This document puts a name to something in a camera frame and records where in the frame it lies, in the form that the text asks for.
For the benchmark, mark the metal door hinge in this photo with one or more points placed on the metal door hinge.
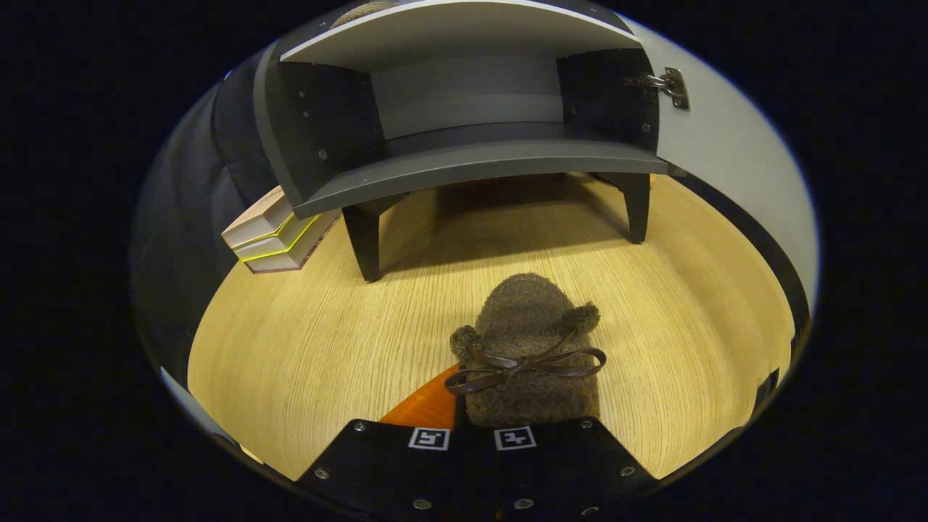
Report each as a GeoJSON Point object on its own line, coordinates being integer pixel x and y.
{"type": "Point", "coordinates": [670, 85]}

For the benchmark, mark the dark grey shoe cabinet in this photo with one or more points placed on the dark grey shoe cabinet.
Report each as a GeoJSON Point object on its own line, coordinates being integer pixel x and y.
{"type": "Point", "coordinates": [471, 163]}

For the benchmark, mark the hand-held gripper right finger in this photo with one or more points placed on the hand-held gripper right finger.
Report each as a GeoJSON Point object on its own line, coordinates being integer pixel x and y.
{"type": "Point", "coordinates": [573, 464]}

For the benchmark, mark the yellow-edged book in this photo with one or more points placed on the yellow-edged book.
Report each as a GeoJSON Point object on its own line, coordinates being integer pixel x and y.
{"type": "Point", "coordinates": [279, 243]}

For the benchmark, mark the black backdrop cloth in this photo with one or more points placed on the black backdrop cloth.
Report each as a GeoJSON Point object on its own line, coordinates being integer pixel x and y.
{"type": "Point", "coordinates": [188, 188]}

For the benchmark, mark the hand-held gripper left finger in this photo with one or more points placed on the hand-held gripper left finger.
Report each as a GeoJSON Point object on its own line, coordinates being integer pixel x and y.
{"type": "Point", "coordinates": [377, 464]}

